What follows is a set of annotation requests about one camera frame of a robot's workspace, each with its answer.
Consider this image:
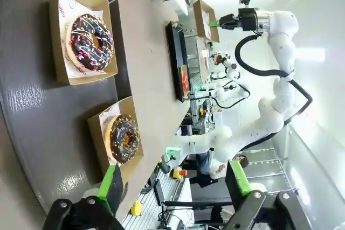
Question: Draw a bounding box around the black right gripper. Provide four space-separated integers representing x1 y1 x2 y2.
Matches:
210 8 257 32

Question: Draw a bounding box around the chocolate rainbow sprinkle donut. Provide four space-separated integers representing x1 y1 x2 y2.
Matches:
65 13 114 73

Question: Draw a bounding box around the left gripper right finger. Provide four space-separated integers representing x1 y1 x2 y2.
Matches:
225 159 311 230

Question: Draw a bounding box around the red glazed donut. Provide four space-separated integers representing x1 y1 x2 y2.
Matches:
181 65 190 92

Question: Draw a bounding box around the white printed paper liner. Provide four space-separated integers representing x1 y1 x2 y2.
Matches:
201 8 217 39
98 106 122 166
58 0 105 79

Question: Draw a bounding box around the yellow red emergency stop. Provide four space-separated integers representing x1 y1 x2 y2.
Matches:
172 166 189 182

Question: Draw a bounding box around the chocolate nut donut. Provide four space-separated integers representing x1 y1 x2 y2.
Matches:
103 114 141 165

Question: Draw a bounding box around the small yellow object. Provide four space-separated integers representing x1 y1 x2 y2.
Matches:
130 199 143 217

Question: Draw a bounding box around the seated operator grey top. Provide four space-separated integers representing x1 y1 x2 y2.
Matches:
188 151 249 187

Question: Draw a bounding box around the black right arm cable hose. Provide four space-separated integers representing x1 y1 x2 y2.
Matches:
234 32 313 151

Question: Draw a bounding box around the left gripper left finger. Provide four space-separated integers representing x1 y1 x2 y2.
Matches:
43 164 125 230

